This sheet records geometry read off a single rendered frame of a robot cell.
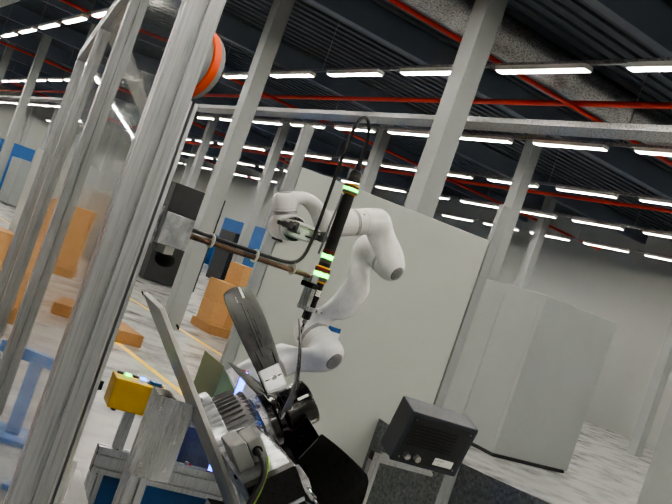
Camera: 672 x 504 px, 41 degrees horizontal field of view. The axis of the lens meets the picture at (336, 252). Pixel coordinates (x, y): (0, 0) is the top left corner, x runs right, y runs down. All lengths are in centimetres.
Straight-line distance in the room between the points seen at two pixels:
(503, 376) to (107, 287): 1141
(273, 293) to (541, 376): 842
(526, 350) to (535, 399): 72
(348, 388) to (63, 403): 354
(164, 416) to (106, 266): 124
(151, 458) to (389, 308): 248
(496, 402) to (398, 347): 779
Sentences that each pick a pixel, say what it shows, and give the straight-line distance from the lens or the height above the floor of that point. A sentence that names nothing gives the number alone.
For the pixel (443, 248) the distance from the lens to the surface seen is 461.
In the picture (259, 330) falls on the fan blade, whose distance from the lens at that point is 239.
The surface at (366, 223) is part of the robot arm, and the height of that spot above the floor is 176.
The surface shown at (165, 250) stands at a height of 149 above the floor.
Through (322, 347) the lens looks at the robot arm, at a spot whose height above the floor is 131.
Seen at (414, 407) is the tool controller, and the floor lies 124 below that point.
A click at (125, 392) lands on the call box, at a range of 270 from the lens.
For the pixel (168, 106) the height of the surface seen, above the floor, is 167.
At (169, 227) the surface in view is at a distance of 192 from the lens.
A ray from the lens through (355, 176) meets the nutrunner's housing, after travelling 244.
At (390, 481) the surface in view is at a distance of 445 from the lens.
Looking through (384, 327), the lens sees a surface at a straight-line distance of 452.
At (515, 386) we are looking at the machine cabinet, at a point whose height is 97.
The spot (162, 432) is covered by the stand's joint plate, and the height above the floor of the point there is 107.
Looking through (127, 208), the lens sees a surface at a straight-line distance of 100.
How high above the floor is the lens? 156
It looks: 2 degrees up
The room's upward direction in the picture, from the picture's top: 19 degrees clockwise
